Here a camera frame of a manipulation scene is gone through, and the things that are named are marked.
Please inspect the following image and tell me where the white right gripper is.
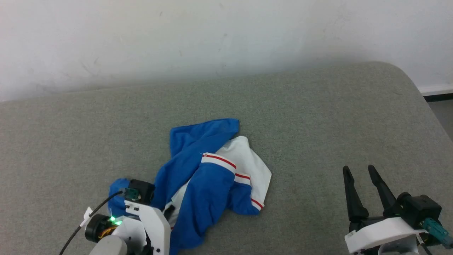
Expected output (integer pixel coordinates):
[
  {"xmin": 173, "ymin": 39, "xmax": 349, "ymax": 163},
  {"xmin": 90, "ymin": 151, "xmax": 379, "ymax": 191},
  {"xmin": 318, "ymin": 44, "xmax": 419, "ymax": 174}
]
[{"xmin": 342, "ymin": 164, "xmax": 429, "ymax": 255}]

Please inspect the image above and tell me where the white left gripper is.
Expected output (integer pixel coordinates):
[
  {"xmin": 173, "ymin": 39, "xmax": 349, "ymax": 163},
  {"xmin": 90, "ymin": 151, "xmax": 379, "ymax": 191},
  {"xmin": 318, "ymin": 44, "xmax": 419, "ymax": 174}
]
[{"xmin": 113, "ymin": 200, "xmax": 175, "ymax": 255}]

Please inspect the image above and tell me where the blue and white garment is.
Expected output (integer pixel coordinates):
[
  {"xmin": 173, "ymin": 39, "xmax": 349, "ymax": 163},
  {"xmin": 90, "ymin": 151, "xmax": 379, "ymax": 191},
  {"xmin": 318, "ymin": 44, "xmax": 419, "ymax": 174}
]
[{"xmin": 107, "ymin": 118, "xmax": 272, "ymax": 255}]

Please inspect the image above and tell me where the grey fabric sofa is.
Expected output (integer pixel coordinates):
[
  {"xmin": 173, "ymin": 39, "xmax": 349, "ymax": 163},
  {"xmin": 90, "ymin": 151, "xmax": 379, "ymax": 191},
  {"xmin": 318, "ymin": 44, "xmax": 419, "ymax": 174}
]
[{"xmin": 0, "ymin": 61, "xmax": 453, "ymax": 255}]

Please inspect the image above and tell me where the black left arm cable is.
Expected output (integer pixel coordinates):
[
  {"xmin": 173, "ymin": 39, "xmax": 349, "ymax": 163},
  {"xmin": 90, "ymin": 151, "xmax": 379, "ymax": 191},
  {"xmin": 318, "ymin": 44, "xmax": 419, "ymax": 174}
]
[{"xmin": 58, "ymin": 190, "xmax": 126, "ymax": 255}]

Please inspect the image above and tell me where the teal right camera connector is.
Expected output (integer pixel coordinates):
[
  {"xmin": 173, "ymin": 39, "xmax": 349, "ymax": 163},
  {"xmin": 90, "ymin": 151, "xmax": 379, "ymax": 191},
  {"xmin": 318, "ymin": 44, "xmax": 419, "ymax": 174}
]
[{"xmin": 420, "ymin": 217, "xmax": 453, "ymax": 249}]

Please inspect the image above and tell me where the white wall baseboard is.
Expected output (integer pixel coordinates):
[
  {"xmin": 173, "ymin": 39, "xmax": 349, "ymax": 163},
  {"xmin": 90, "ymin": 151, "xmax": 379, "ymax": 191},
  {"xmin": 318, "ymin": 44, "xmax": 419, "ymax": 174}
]
[{"xmin": 418, "ymin": 84, "xmax": 453, "ymax": 97}]

